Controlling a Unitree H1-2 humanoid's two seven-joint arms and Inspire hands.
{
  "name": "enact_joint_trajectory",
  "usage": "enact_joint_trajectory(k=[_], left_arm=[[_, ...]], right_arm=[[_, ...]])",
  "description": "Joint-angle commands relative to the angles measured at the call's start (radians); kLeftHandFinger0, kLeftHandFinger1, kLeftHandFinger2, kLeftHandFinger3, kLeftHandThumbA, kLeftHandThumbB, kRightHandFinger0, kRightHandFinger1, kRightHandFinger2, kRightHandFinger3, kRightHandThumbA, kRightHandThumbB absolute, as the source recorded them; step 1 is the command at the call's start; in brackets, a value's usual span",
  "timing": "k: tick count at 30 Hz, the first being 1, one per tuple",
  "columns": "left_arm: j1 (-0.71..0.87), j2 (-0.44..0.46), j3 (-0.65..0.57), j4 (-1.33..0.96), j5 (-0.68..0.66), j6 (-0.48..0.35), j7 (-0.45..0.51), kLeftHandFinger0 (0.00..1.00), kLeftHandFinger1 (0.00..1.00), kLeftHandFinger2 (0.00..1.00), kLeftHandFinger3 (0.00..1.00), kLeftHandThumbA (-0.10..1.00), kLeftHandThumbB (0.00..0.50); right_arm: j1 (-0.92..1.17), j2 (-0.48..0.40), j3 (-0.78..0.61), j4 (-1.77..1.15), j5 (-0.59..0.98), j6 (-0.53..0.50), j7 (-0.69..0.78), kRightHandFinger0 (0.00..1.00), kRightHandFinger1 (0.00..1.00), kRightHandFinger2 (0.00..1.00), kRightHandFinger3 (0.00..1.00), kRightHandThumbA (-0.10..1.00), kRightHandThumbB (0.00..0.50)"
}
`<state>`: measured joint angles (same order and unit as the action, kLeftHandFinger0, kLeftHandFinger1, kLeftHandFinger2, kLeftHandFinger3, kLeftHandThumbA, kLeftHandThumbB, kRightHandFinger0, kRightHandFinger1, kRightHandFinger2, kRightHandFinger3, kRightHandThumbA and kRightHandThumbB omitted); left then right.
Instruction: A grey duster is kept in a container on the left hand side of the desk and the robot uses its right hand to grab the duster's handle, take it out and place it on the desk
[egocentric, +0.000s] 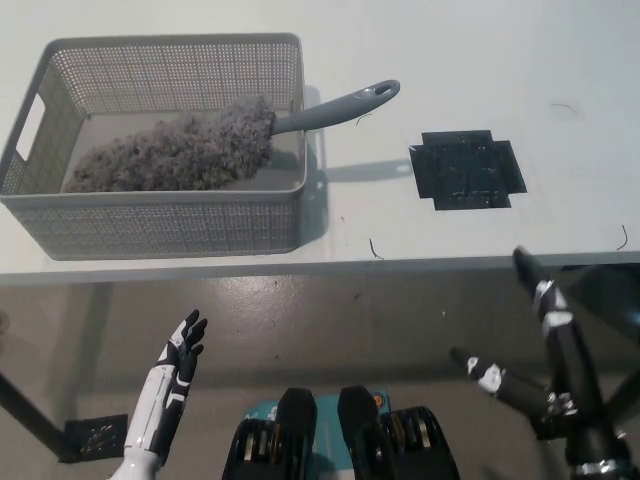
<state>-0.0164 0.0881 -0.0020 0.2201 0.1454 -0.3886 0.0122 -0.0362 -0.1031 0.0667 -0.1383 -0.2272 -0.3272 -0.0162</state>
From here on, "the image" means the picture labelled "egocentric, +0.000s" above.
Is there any black table leg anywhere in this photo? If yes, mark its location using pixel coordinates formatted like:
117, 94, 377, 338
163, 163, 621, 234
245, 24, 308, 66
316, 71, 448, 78
602, 369, 640, 441
0, 369, 76, 464

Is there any grey table leg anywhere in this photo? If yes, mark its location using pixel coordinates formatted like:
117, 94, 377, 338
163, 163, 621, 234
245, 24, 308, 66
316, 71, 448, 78
69, 282, 114, 419

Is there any grey perforated plastic basket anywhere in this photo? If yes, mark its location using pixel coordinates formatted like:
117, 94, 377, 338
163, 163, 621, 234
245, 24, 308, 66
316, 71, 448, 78
0, 32, 309, 262

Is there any grey fluffy duster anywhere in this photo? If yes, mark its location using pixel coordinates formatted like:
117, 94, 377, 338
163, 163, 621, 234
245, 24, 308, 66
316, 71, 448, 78
62, 78, 402, 194

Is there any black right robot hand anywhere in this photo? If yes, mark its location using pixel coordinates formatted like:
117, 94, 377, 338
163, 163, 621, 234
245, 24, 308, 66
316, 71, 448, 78
449, 246, 630, 470

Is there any black tape patch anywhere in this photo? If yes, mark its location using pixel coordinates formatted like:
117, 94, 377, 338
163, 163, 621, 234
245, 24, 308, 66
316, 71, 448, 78
408, 129, 528, 212

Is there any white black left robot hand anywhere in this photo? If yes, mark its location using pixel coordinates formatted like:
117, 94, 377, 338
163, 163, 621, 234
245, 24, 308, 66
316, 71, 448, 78
122, 308, 209, 464

